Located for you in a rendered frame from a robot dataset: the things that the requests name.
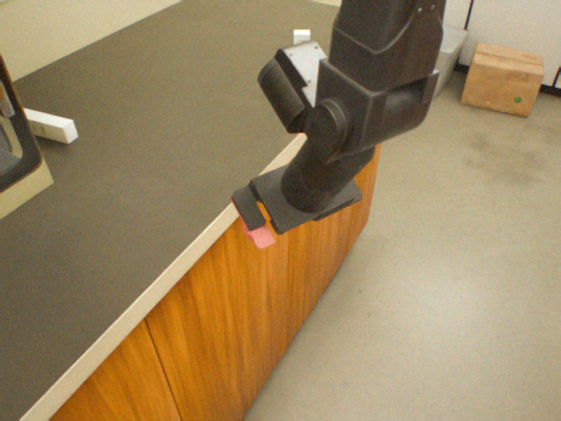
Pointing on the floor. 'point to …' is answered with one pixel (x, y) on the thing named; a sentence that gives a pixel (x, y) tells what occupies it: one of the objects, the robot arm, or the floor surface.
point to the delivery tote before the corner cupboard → (449, 53)
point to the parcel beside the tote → (503, 79)
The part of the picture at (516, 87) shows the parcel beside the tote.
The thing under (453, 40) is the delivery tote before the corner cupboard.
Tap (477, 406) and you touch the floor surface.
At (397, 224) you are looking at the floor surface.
